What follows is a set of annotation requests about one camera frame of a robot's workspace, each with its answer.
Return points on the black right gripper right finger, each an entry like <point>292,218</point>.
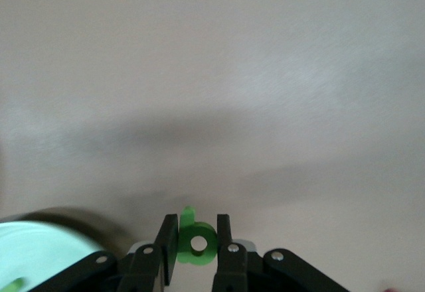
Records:
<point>232,272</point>

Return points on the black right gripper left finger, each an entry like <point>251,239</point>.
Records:
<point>142,268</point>

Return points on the green lowercase letter p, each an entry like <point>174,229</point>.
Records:
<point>186,239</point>

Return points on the green letter B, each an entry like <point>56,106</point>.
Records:
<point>13,286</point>

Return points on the pale green plate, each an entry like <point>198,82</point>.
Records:
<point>43,249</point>

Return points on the pinkish red letter I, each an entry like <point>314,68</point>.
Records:
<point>388,290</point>

